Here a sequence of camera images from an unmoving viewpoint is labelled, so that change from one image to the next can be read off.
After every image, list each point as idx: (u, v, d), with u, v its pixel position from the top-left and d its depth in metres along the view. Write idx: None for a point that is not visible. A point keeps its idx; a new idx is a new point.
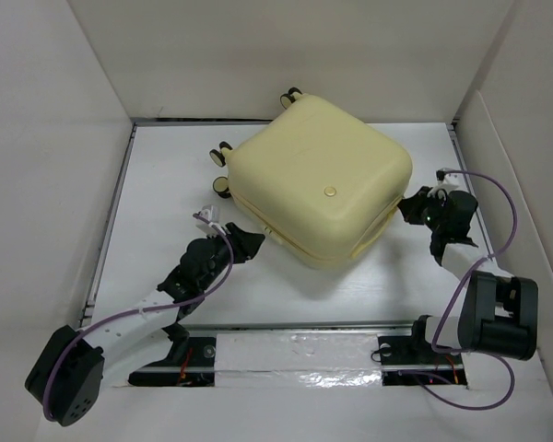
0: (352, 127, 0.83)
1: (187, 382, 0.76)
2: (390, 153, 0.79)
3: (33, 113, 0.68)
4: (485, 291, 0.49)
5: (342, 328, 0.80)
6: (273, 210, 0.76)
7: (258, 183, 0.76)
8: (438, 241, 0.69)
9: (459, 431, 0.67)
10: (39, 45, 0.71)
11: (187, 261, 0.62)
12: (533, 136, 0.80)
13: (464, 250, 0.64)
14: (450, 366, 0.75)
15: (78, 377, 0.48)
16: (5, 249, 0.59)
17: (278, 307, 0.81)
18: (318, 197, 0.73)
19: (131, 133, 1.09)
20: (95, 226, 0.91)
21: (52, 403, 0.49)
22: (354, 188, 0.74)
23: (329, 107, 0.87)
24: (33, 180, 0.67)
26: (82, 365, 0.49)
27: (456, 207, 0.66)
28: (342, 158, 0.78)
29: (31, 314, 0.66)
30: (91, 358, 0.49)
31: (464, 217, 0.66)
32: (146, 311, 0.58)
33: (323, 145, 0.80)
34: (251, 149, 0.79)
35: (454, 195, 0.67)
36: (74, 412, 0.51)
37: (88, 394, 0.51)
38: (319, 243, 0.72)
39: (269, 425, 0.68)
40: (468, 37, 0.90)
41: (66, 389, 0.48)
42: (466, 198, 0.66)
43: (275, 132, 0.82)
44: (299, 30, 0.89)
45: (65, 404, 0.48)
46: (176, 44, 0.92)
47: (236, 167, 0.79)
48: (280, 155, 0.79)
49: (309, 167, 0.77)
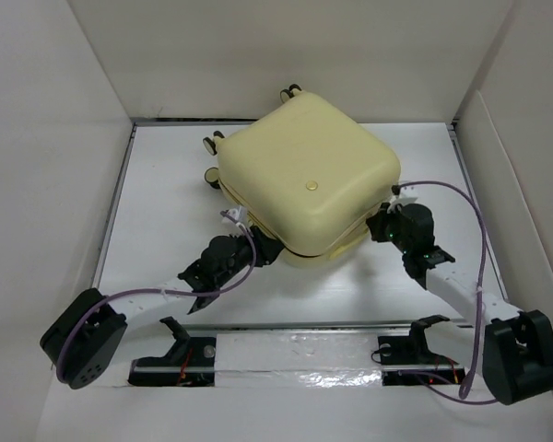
0: (344, 127, 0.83)
1: (187, 382, 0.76)
2: (379, 154, 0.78)
3: (33, 114, 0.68)
4: (510, 346, 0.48)
5: (342, 328, 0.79)
6: (255, 201, 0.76)
7: (243, 174, 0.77)
8: (414, 266, 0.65)
9: (459, 432, 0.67)
10: (39, 46, 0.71)
11: (206, 253, 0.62)
12: (533, 136, 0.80)
13: (446, 277, 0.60)
14: (450, 366, 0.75)
15: (99, 339, 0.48)
16: (5, 249, 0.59)
17: (278, 307, 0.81)
18: (300, 191, 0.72)
19: (131, 134, 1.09)
20: (96, 226, 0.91)
21: (64, 362, 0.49)
22: (336, 186, 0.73)
23: (323, 104, 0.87)
24: (33, 180, 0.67)
26: (103, 329, 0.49)
27: (417, 225, 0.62)
28: (329, 156, 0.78)
29: (31, 314, 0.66)
30: (113, 324, 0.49)
31: (429, 231, 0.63)
32: (167, 294, 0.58)
33: (311, 143, 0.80)
34: (240, 141, 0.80)
35: (407, 212, 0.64)
36: (84, 377, 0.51)
37: (100, 360, 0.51)
38: (298, 237, 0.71)
39: (269, 426, 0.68)
40: (468, 37, 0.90)
41: (82, 352, 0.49)
42: (420, 211, 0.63)
43: (266, 126, 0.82)
44: (299, 31, 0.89)
45: (78, 366, 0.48)
46: (176, 44, 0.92)
47: (224, 157, 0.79)
48: (268, 147, 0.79)
49: (295, 161, 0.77)
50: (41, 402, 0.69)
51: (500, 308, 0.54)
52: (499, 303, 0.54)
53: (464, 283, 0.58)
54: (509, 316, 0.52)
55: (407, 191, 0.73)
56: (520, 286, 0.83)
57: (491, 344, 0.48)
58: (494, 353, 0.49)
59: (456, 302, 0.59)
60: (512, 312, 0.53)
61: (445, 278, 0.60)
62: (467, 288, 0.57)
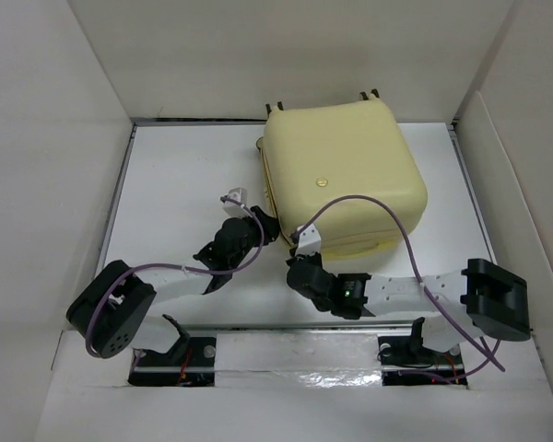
0: (389, 143, 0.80)
1: (187, 382, 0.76)
2: (405, 182, 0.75)
3: (32, 114, 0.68)
4: (494, 305, 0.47)
5: (342, 328, 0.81)
6: (274, 179, 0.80)
7: (275, 148, 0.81)
8: (350, 312, 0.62)
9: (459, 432, 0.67)
10: (39, 45, 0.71)
11: (220, 235, 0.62)
12: (532, 135, 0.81)
13: (389, 298, 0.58)
14: (450, 366, 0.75)
15: (128, 308, 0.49)
16: (5, 250, 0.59)
17: (276, 306, 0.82)
18: (311, 184, 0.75)
19: (131, 134, 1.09)
20: (96, 226, 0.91)
21: (95, 331, 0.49)
22: (342, 191, 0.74)
23: (383, 114, 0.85)
24: (32, 180, 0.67)
26: (135, 296, 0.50)
27: (311, 282, 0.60)
28: (355, 165, 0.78)
29: (31, 313, 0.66)
30: (142, 292, 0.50)
31: (323, 275, 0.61)
32: (188, 270, 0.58)
33: (349, 146, 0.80)
34: (291, 117, 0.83)
35: (295, 277, 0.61)
36: (112, 348, 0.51)
37: (127, 331, 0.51)
38: (291, 226, 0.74)
39: (269, 426, 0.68)
40: (468, 37, 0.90)
41: (113, 319, 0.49)
42: (301, 268, 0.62)
43: (318, 114, 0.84)
44: (298, 30, 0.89)
45: (109, 334, 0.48)
46: (176, 44, 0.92)
47: (267, 128, 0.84)
48: (309, 134, 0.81)
49: (323, 156, 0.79)
50: (41, 402, 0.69)
51: (450, 284, 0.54)
52: (445, 281, 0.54)
53: (400, 290, 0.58)
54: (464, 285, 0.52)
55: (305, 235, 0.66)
56: None
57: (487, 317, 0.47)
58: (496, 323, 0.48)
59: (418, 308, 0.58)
60: (461, 280, 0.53)
61: (386, 299, 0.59)
62: (411, 292, 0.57)
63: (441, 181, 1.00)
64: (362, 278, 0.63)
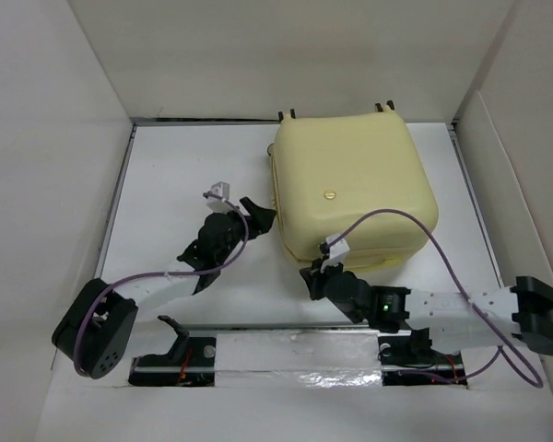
0: (403, 160, 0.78)
1: (187, 382, 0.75)
2: (416, 202, 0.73)
3: (32, 114, 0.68)
4: (549, 326, 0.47)
5: (342, 328, 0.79)
6: (281, 188, 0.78)
7: (285, 156, 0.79)
8: (386, 324, 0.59)
9: (458, 432, 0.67)
10: (38, 44, 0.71)
11: (203, 232, 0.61)
12: (532, 134, 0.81)
13: (430, 315, 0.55)
14: (450, 366, 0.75)
15: (111, 327, 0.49)
16: (5, 250, 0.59)
17: (276, 306, 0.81)
18: (317, 195, 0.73)
19: (131, 134, 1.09)
20: (96, 226, 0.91)
21: (82, 353, 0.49)
22: (350, 204, 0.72)
23: (400, 130, 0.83)
24: (32, 179, 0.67)
26: (116, 314, 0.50)
27: (357, 296, 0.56)
28: (366, 179, 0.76)
29: (31, 314, 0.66)
30: (124, 308, 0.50)
31: (367, 288, 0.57)
32: (170, 276, 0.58)
33: (362, 159, 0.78)
34: (304, 126, 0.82)
35: (338, 291, 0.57)
36: (103, 366, 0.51)
37: (116, 347, 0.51)
38: (296, 238, 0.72)
39: (269, 425, 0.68)
40: (468, 37, 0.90)
41: (98, 340, 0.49)
42: (345, 281, 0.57)
43: (332, 125, 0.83)
44: (298, 30, 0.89)
45: (95, 354, 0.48)
46: (176, 43, 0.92)
47: (279, 134, 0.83)
48: (322, 145, 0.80)
49: (335, 167, 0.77)
50: (41, 402, 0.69)
51: (499, 302, 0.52)
52: (493, 298, 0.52)
53: (444, 307, 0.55)
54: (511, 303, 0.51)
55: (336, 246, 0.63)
56: None
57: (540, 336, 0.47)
58: (548, 343, 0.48)
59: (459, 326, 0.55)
60: (509, 296, 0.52)
61: (429, 314, 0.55)
62: (456, 308, 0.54)
63: (441, 182, 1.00)
64: (401, 290, 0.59)
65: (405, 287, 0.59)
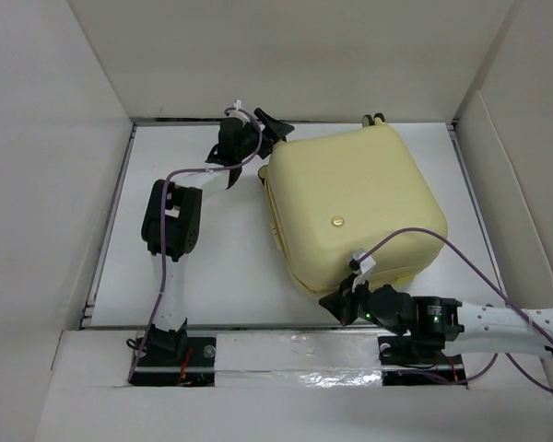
0: (404, 175, 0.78)
1: (187, 382, 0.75)
2: (423, 217, 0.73)
3: (32, 113, 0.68)
4: None
5: (342, 329, 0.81)
6: (285, 219, 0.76)
7: (284, 181, 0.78)
8: (435, 338, 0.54)
9: (458, 432, 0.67)
10: (38, 45, 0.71)
11: (223, 132, 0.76)
12: (532, 134, 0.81)
13: (487, 329, 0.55)
14: (450, 366, 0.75)
15: (187, 209, 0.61)
16: (5, 249, 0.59)
17: (276, 308, 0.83)
18: (324, 223, 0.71)
19: (131, 133, 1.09)
20: (96, 226, 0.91)
21: (169, 234, 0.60)
22: (360, 226, 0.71)
23: (396, 145, 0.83)
24: (33, 179, 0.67)
26: (188, 200, 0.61)
27: (401, 309, 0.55)
28: (371, 198, 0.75)
29: (31, 314, 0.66)
30: (191, 194, 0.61)
31: (408, 297, 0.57)
32: (212, 170, 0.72)
33: (364, 179, 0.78)
34: (300, 149, 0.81)
35: (382, 307, 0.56)
36: (190, 243, 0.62)
37: (195, 226, 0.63)
38: (311, 271, 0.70)
39: (268, 425, 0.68)
40: (468, 36, 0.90)
41: (180, 223, 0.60)
42: (387, 296, 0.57)
43: (328, 145, 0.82)
44: (298, 30, 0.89)
45: (183, 234, 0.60)
46: (176, 43, 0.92)
47: (275, 159, 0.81)
48: (321, 167, 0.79)
49: (337, 189, 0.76)
50: (41, 402, 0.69)
51: None
52: (551, 318, 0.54)
53: (500, 322, 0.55)
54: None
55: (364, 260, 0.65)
56: (521, 285, 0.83)
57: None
58: None
59: (507, 340, 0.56)
60: None
61: (484, 329, 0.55)
62: (515, 324, 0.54)
63: (441, 182, 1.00)
64: (449, 303, 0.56)
65: (451, 299, 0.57)
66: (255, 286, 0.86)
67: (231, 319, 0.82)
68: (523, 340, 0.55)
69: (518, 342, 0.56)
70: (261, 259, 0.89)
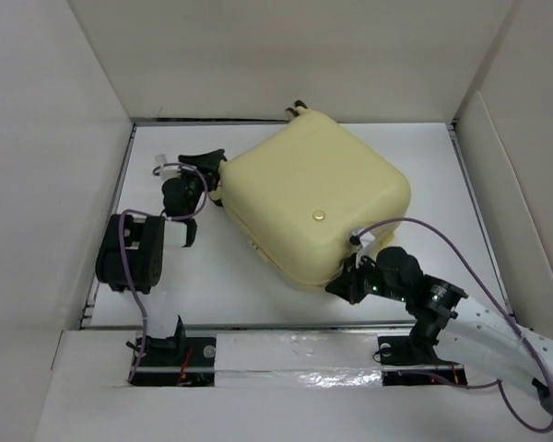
0: (351, 148, 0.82)
1: (187, 382, 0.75)
2: (389, 180, 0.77)
3: (32, 113, 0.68)
4: None
5: (341, 329, 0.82)
6: (266, 232, 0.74)
7: (249, 196, 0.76)
8: (428, 314, 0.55)
9: (459, 432, 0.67)
10: (38, 44, 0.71)
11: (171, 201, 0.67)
12: (532, 134, 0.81)
13: (476, 328, 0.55)
14: (450, 366, 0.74)
15: (149, 239, 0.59)
16: (5, 249, 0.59)
17: (276, 308, 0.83)
18: (310, 222, 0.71)
19: (130, 133, 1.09)
20: (96, 226, 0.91)
21: (131, 263, 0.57)
22: (342, 213, 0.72)
23: (331, 125, 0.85)
24: (33, 179, 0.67)
26: (149, 230, 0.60)
27: (403, 268, 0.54)
28: (335, 180, 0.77)
29: (31, 314, 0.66)
30: (152, 221, 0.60)
31: (417, 267, 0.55)
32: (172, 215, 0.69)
33: (319, 167, 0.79)
34: (248, 162, 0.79)
35: (386, 260, 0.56)
36: (155, 274, 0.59)
37: (157, 256, 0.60)
38: (312, 270, 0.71)
39: (268, 425, 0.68)
40: (468, 36, 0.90)
41: (140, 254, 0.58)
42: (395, 253, 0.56)
43: (268, 146, 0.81)
44: (298, 30, 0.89)
45: (147, 262, 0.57)
46: (175, 43, 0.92)
47: (228, 180, 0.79)
48: (277, 169, 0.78)
49: (302, 185, 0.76)
50: (41, 402, 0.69)
51: (550, 352, 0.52)
52: (548, 346, 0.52)
53: (494, 327, 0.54)
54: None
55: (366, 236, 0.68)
56: (521, 285, 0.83)
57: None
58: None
59: (496, 348, 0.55)
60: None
61: (476, 326, 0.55)
62: (508, 334, 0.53)
63: (441, 182, 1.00)
64: (457, 289, 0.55)
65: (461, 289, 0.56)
66: (255, 286, 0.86)
67: (232, 318, 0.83)
68: (511, 352, 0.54)
69: (508, 356, 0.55)
70: (261, 259, 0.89)
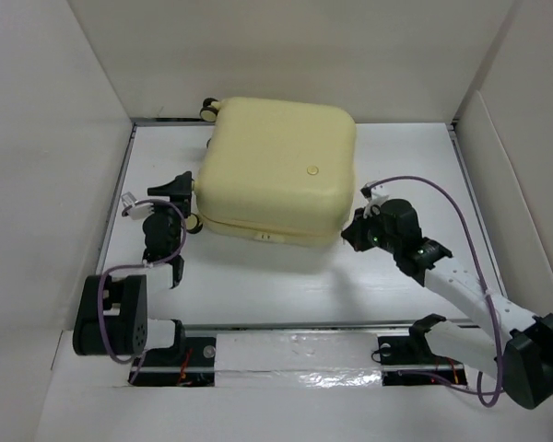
0: (281, 111, 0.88)
1: (187, 382, 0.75)
2: (334, 118, 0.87)
3: (32, 113, 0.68)
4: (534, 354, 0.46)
5: (342, 329, 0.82)
6: (276, 212, 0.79)
7: (241, 191, 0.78)
8: (410, 262, 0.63)
9: (458, 432, 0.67)
10: (38, 45, 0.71)
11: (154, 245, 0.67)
12: (531, 134, 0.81)
13: (449, 281, 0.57)
14: (450, 366, 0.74)
15: (129, 303, 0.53)
16: (5, 249, 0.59)
17: (276, 307, 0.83)
18: (311, 180, 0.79)
19: (130, 134, 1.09)
20: (96, 226, 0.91)
21: (111, 337, 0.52)
22: (327, 160, 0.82)
23: (251, 103, 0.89)
24: (32, 179, 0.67)
26: (128, 291, 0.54)
27: (399, 217, 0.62)
28: (293, 143, 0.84)
29: (31, 315, 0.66)
30: (132, 283, 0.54)
31: (413, 222, 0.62)
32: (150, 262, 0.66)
33: (274, 142, 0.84)
34: (217, 170, 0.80)
35: (390, 206, 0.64)
36: (139, 341, 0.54)
37: (141, 319, 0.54)
38: (327, 218, 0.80)
39: (268, 425, 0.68)
40: (468, 36, 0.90)
41: (120, 320, 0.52)
42: (398, 204, 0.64)
43: (221, 148, 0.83)
44: (298, 30, 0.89)
45: (126, 331, 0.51)
46: (175, 43, 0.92)
47: (210, 195, 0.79)
48: (249, 160, 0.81)
49: (279, 160, 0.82)
50: (41, 402, 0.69)
51: (513, 314, 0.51)
52: (511, 308, 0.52)
53: (464, 284, 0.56)
54: (525, 324, 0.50)
55: (378, 191, 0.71)
56: (521, 285, 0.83)
57: (516, 361, 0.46)
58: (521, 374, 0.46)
59: (464, 307, 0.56)
60: (527, 318, 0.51)
61: (448, 281, 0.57)
62: (473, 292, 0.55)
63: (441, 182, 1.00)
64: (443, 249, 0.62)
65: (449, 252, 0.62)
66: (255, 286, 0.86)
67: (232, 318, 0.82)
68: (476, 312, 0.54)
69: (476, 317, 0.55)
70: (260, 259, 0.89)
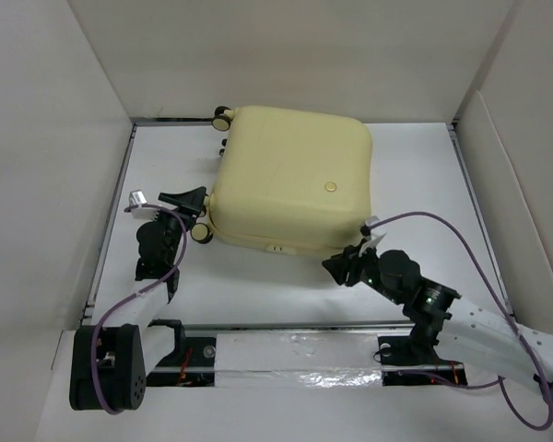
0: (296, 123, 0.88)
1: (187, 382, 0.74)
2: (348, 131, 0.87)
3: (32, 114, 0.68)
4: None
5: (342, 329, 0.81)
6: (294, 227, 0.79)
7: (258, 207, 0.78)
8: (420, 315, 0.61)
9: (457, 432, 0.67)
10: (38, 45, 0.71)
11: (147, 252, 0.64)
12: (532, 134, 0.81)
13: (472, 325, 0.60)
14: (450, 366, 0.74)
15: (123, 357, 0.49)
16: (5, 248, 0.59)
17: (275, 307, 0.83)
18: (329, 196, 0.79)
19: (131, 134, 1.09)
20: (96, 226, 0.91)
21: (108, 394, 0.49)
22: (346, 176, 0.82)
23: (264, 113, 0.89)
24: (32, 179, 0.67)
26: (122, 343, 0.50)
27: (405, 273, 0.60)
28: (310, 157, 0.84)
29: (31, 314, 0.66)
30: (124, 334, 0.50)
31: (417, 273, 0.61)
32: (143, 293, 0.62)
33: (290, 155, 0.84)
34: (232, 184, 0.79)
35: (388, 264, 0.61)
36: (137, 393, 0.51)
37: (139, 371, 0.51)
38: (346, 236, 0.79)
39: (268, 425, 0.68)
40: (468, 36, 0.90)
41: (115, 376, 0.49)
42: (398, 259, 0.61)
43: (237, 160, 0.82)
44: (298, 30, 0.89)
45: (124, 388, 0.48)
46: (175, 44, 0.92)
47: (226, 209, 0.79)
48: (265, 174, 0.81)
49: (297, 174, 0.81)
50: (41, 403, 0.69)
51: (546, 346, 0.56)
52: (542, 340, 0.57)
53: (489, 325, 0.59)
54: None
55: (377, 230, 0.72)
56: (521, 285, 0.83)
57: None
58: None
59: (493, 348, 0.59)
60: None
61: (471, 326, 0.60)
62: (502, 332, 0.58)
63: (441, 182, 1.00)
64: (448, 291, 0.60)
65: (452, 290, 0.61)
66: (255, 285, 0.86)
67: (232, 318, 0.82)
68: (509, 352, 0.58)
69: (506, 355, 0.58)
70: (260, 259, 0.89)
